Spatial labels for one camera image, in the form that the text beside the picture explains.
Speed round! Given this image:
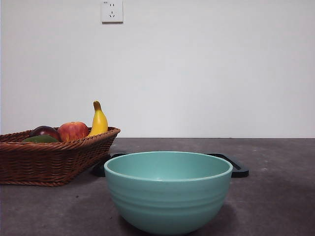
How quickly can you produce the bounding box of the green avocado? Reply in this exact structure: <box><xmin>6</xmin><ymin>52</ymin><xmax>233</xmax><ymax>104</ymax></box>
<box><xmin>22</xmin><ymin>134</ymin><xmax>60</xmax><ymax>144</ymax></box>

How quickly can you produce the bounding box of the white wall socket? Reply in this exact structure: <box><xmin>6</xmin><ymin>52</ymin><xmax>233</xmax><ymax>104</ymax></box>
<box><xmin>101</xmin><ymin>0</ymin><xmax>124</xmax><ymax>25</ymax></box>

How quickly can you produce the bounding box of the teal ribbed bowl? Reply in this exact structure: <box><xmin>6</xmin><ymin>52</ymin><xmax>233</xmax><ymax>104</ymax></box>
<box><xmin>103</xmin><ymin>151</ymin><xmax>233</xmax><ymax>236</ymax></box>

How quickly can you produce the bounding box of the red apple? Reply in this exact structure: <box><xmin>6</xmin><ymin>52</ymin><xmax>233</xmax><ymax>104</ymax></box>
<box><xmin>57</xmin><ymin>121</ymin><xmax>89</xmax><ymax>143</ymax></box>

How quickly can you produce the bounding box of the black rectangular tray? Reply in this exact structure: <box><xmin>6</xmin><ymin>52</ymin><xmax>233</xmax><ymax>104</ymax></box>
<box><xmin>91</xmin><ymin>152</ymin><xmax>250</xmax><ymax>178</ymax></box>

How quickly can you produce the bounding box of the brown wicker basket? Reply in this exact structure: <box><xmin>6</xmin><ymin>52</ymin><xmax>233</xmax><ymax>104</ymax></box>
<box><xmin>0</xmin><ymin>126</ymin><xmax>121</xmax><ymax>187</ymax></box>

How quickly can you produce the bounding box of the yellow banana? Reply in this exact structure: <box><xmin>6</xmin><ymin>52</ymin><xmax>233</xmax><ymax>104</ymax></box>
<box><xmin>86</xmin><ymin>100</ymin><xmax>109</xmax><ymax>138</ymax></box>

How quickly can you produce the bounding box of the dark purple plum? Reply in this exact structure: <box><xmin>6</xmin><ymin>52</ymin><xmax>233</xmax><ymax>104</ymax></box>
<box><xmin>30</xmin><ymin>125</ymin><xmax>61</xmax><ymax>142</ymax></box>

